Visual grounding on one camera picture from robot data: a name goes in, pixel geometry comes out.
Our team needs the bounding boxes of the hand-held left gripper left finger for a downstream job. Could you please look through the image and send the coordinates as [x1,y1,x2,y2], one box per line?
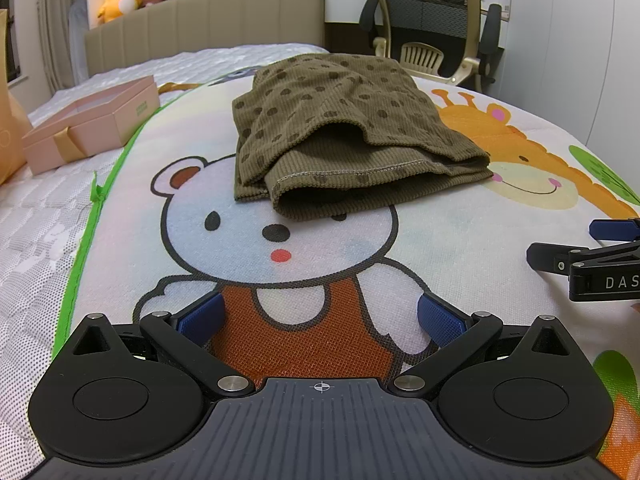
[72,292,256,396]

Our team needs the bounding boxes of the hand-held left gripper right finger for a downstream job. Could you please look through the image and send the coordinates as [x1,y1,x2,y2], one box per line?
[392,292,573,396]

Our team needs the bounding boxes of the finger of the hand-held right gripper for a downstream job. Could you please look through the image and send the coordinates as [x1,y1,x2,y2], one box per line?
[527,241,640,276]
[589,217,640,242]

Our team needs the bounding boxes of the brown dotted corduroy pants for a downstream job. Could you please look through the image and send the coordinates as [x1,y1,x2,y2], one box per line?
[231,54,495,222]

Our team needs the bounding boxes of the cartoon animal printed mat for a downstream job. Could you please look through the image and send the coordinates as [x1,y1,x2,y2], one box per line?
[50,67,640,480]

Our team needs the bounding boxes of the pink gift box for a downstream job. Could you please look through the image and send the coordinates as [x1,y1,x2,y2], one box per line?
[21,76,161,176]

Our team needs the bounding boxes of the beige plastic stool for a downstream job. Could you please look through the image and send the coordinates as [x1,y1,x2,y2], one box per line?
[399,42,445,77]

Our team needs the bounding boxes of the tan paper bag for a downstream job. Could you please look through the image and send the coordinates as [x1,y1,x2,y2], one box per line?
[0,9,33,186]

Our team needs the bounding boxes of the beige mesh office chair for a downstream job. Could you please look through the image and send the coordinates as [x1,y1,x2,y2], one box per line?
[359,0,506,93]

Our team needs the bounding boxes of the beige padded headboard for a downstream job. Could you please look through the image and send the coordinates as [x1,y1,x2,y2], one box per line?
[84,0,326,77]

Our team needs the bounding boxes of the white desk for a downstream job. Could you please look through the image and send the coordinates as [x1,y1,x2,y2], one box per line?
[324,0,381,56]

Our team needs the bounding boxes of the grey curtain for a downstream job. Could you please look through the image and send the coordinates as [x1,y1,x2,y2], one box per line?
[37,0,88,98]

